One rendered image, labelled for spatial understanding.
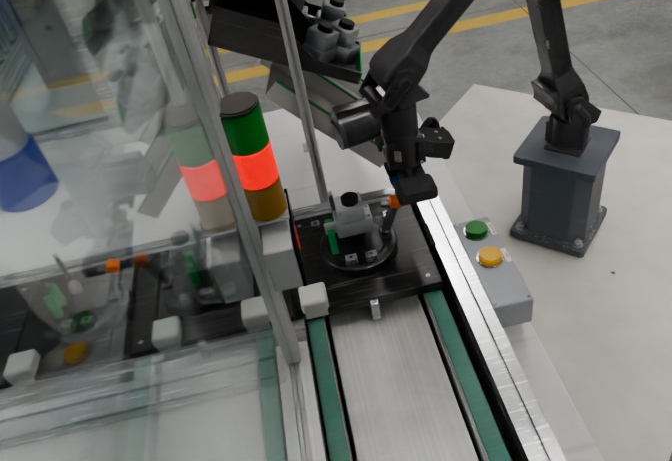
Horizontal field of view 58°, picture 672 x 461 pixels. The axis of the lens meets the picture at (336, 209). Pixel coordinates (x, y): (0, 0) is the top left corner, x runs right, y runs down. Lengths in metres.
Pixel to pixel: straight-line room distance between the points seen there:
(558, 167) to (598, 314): 0.26
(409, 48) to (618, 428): 0.63
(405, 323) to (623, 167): 0.66
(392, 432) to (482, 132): 0.86
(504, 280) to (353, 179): 0.53
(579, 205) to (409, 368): 0.44
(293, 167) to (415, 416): 0.78
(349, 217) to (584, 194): 0.43
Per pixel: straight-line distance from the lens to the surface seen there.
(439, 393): 0.97
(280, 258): 0.74
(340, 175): 1.46
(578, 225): 1.21
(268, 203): 0.73
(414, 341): 1.02
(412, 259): 1.07
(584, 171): 1.11
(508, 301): 1.02
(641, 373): 1.10
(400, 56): 0.88
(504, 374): 0.94
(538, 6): 0.98
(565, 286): 1.19
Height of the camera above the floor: 1.74
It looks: 40 degrees down
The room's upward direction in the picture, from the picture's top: 12 degrees counter-clockwise
